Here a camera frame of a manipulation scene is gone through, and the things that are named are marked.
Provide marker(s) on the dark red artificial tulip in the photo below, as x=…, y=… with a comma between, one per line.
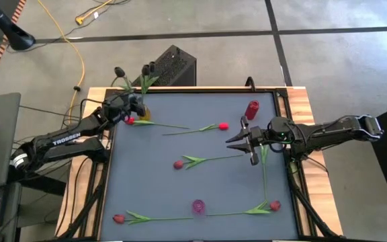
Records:
x=178, y=164
x=275, y=205

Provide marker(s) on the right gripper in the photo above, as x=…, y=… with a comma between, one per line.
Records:
x=259, y=138

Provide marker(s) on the black stand leg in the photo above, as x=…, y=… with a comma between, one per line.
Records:
x=12, y=33

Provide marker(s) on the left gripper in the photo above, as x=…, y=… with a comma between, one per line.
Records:
x=121, y=107

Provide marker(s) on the pink ribbed glass vase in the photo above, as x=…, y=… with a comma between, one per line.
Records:
x=198, y=206

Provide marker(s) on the red glass vase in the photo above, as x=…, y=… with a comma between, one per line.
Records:
x=251, y=111

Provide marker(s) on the dark grey side desk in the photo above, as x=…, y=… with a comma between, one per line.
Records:
x=2, y=141

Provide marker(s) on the black artificial tulip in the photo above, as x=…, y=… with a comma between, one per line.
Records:
x=119, y=71
x=145, y=70
x=152, y=66

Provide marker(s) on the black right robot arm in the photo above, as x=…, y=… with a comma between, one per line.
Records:
x=331, y=132

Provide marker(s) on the black mesh computer tower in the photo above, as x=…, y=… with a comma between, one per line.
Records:
x=171, y=65

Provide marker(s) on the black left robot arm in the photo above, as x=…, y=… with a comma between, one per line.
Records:
x=66, y=138

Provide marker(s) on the yellow glass vase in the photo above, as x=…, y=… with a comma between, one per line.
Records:
x=145, y=116

